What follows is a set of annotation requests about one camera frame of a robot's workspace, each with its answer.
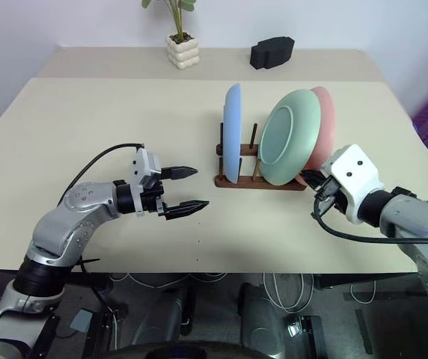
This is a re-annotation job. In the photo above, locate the green leafy plant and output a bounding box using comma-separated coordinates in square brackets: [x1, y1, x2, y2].
[141, 0, 198, 41]

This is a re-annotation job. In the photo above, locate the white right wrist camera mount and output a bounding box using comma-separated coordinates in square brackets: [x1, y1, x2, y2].
[320, 144, 386, 226]

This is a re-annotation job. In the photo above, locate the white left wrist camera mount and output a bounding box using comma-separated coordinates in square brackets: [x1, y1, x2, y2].
[130, 147, 163, 218]

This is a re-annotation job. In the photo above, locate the dark rounded shape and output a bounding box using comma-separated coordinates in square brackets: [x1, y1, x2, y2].
[237, 283, 287, 349]

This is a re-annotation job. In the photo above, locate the blue plate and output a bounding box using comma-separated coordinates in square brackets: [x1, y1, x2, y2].
[221, 83, 244, 185]

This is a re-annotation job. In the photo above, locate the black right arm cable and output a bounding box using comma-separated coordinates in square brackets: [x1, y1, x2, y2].
[312, 179, 428, 245]

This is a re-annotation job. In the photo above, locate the pink plate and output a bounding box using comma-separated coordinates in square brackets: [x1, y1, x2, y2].
[295, 85, 337, 185]

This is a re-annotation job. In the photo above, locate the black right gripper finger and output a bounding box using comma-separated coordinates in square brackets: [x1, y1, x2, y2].
[300, 169, 325, 188]

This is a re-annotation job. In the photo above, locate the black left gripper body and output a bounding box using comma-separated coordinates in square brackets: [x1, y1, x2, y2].
[140, 175, 169, 220]

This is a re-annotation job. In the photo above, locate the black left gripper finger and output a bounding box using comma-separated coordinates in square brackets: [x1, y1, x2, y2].
[163, 200, 210, 221]
[159, 165, 200, 182]

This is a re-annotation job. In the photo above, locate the green plate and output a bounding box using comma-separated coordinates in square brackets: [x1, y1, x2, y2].
[257, 89, 322, 186]

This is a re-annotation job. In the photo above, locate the white looped cable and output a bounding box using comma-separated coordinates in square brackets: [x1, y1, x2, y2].
[263, 272, 317, 314]

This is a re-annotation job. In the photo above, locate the black table frame bar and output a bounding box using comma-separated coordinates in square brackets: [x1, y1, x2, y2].
[312, 274, 421, 291]
[62, 270, 112, 293]

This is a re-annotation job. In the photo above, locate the wooden dish rack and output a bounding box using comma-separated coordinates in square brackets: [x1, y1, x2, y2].
[214, 121, 309, 192]

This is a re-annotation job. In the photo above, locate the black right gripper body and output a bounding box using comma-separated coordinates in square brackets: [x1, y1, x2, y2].
[312, 174, 346, 217]

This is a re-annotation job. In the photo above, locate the black foam block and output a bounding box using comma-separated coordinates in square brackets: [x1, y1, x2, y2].
[249, 35, 296, 71]

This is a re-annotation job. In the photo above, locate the white bubbly plant pot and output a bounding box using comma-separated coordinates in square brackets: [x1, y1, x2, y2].
[165, 32, 201, 70]

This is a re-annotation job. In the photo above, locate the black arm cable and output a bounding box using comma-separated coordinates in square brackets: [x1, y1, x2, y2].
[57, 142, 145, 205]
[312, 179, 428, 245]

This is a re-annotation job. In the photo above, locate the white thin cable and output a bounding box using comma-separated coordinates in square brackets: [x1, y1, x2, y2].
[108, 272, 230, 295]

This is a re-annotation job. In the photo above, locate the grey square pad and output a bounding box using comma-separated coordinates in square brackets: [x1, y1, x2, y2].
[71, 308, 93, 333]

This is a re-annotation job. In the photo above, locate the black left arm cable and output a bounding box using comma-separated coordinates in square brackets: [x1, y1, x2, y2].
[57, 142, 145, 205]

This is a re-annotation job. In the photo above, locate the black floor stand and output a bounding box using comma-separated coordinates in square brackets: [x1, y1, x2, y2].
[299, 316, 330, 359]

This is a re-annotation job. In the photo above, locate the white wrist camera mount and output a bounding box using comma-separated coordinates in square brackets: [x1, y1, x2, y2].
[320, 144, 386, 226]
[130, 147, 163, 218]

